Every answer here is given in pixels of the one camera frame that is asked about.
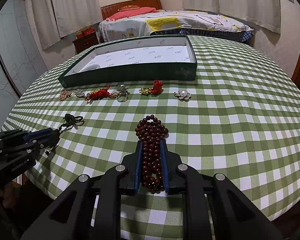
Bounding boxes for black cord pendant necklace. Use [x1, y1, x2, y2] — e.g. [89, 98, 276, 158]
[43, 113, 85, 156]

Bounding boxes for dark red bead bracelet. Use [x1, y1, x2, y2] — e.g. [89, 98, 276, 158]
[134, 114, 169, 194]

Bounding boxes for silver rhinestone brooch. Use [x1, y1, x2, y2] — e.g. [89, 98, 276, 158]
[74, 89, 85, 98]

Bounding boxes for pearl flower brooch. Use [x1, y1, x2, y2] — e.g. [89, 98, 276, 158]
[173, 90, 191, 101]

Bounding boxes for silver flower ring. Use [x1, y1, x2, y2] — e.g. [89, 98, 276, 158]
[115, 84, 129, 103]

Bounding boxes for red tassel knot pendant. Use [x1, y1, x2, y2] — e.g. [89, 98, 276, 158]
[84, 85, 117, 102]

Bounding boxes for red knot gold charm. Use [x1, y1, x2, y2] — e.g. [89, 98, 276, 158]
[139, 80, 163, 95]

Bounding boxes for green jewelry box tray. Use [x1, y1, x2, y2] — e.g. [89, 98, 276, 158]
[58, 35, 197, 88]

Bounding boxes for green checkered tablecloth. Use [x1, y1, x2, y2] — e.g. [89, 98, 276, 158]
[1, 34, 300, 240]

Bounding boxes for dark wooden nightstand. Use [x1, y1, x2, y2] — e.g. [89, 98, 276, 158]
[73, 31, 99, 54]

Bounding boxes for red boxes on nightstand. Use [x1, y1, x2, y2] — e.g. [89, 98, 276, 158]
[75, 24, 95, 38]

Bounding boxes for white left curtain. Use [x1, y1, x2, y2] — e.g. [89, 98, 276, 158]
[31, 0, 102, 50]

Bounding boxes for bed with patterned quilt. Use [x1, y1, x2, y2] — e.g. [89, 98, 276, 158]
[98, 10, 254, 43]

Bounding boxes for wooden headboard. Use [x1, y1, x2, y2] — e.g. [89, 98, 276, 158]
[101, 0, 162, 20]

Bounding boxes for pink pillow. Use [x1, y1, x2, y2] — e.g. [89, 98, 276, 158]
[106, 7, 160, 21]

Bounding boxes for orange patterned cushion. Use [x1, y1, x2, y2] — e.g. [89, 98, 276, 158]
[118, 5, 140, 12]

